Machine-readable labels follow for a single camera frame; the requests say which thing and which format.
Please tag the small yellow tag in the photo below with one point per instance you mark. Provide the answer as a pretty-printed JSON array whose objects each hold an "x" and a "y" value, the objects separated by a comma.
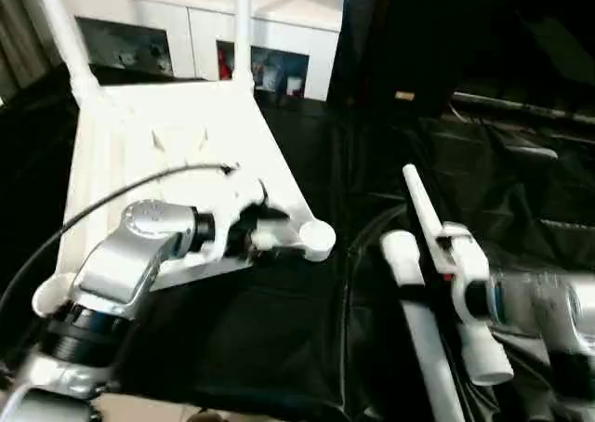
[{"x": 404, "y": 96}]

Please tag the white glass-door cabinet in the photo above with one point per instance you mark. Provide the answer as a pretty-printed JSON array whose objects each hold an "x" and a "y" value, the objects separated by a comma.
[{"x": 186, "y": 13}]

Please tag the red bottle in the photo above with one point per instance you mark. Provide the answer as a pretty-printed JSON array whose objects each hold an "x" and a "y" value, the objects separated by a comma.
[{"x": 223, "y": 64}]

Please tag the white plastic table leg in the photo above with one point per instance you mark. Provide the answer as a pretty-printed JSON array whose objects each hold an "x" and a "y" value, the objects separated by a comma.
[
  {"x": 423, "y": 199},
  {"x": 244, "y": 32},
  {"x": 65, "y": 32},
  {"x": 432, "y": 348}
]

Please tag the dark metal rod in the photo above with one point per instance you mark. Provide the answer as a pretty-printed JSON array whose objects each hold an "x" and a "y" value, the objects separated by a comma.
[{"x": 521, "y": 106}]

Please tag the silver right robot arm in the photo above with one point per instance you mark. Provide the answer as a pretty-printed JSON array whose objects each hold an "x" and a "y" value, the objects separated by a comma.
[{"x": 548, "y": 310}]

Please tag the small white jar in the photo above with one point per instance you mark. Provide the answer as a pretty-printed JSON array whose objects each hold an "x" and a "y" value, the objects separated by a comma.
[{"x": 295, "y": 85}]

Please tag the white plastic table top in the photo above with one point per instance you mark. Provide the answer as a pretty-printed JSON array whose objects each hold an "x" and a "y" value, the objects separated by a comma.
[{"x": 167, "y": 134}]

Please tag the dark grey curtain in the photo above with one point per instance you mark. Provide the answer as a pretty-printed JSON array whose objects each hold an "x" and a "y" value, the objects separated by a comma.
[{"x": 19, "y": 32}]

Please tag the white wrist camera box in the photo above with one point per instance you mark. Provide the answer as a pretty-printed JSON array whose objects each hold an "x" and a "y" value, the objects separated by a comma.
[
  {"x": 465, "y": 264},
  {"x": 223, "y": 194}
]

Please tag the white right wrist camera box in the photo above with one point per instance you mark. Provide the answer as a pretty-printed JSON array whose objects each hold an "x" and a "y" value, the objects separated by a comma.
[{"x": 465, "y": 264}]

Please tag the black work mat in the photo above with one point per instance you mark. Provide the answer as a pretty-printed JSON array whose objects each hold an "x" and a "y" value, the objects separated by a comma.
[{"x": 279, "y": 329}]

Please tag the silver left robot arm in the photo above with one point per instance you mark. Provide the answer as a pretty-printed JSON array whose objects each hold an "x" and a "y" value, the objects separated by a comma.
[{"x": 121, "y": 264}]

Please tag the dark robot foot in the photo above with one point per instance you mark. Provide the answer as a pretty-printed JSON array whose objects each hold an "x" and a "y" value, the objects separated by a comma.
[{"x": 209, "y": 417}]

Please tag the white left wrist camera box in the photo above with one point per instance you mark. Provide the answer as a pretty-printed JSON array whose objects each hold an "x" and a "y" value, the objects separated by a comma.
[{"x": 223, "y": 194}]

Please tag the white bottle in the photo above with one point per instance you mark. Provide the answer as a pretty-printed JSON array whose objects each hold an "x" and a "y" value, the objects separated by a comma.
[{"x": 270, "y": 73}]

